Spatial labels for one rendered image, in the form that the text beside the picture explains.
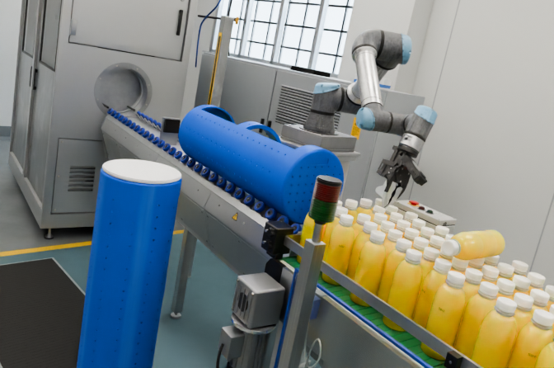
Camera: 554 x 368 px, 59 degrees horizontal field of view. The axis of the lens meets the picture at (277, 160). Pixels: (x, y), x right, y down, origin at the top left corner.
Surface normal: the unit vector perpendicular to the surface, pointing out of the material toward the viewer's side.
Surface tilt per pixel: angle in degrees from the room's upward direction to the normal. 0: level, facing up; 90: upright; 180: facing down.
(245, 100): 90
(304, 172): 90
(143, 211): 90
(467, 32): 90
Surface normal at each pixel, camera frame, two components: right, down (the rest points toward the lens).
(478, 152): -0.71, 0.00
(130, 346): 0.50, 0.26
